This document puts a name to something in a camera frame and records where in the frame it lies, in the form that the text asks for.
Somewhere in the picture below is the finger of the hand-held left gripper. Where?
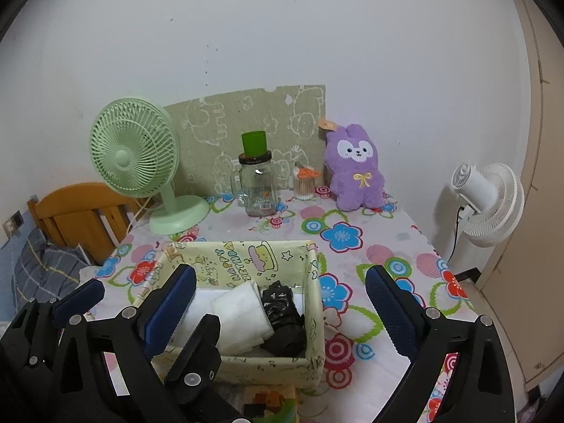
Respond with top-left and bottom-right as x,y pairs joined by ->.
164,314 -> 222,404
0,278 -> 106,423

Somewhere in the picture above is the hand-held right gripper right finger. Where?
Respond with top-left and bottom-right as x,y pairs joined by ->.
366,265 -> 516,423

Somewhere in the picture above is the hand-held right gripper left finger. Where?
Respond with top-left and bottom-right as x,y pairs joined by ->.
48,263 -> 197,423

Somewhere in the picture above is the cartoon print fabric storage box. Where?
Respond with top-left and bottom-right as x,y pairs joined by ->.
132,239 -> 327,395

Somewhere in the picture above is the white folded cloth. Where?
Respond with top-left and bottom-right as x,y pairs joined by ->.
170,288 -> 230,349

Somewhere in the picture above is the grey plaid cloth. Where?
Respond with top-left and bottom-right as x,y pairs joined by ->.
11,228 -> 91,305

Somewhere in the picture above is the white rolled towel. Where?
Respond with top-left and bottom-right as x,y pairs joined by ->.
210,281 -> 275,355

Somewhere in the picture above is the wooden chair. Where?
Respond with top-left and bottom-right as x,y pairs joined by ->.
27,182 -> 155,266

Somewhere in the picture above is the black plastic bag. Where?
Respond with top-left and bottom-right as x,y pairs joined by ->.
260,280 -> 307,357

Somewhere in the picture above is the colourful wooden puzzle box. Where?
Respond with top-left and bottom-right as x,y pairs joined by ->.
241,384 -> 301,423

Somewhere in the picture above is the purple plush bunny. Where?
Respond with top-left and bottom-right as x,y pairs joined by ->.
318,119 -> 388,210

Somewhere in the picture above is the green desk fan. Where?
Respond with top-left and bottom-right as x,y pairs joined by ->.
89,97 -> 211,235

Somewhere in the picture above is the white standing fan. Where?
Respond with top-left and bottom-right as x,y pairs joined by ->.
450,163 -> 525,247

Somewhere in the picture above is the glass mug jar black lid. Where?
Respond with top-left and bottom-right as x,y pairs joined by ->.
230,152 -> 278,218

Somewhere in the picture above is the cotton swab container orange lid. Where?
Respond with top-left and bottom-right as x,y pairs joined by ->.
293,161 -> 319,201

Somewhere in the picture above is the green plastic cup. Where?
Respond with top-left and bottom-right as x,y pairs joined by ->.
241,130 -> 268,158

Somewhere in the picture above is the beige wardrobe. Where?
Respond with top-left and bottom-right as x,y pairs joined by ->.
478,0 -> 564,406

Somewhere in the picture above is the wall socket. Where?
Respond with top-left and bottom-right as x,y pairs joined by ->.
4,211 -> 25,235

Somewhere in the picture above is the black fan cable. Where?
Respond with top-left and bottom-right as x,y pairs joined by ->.
447,205 -> 468,265

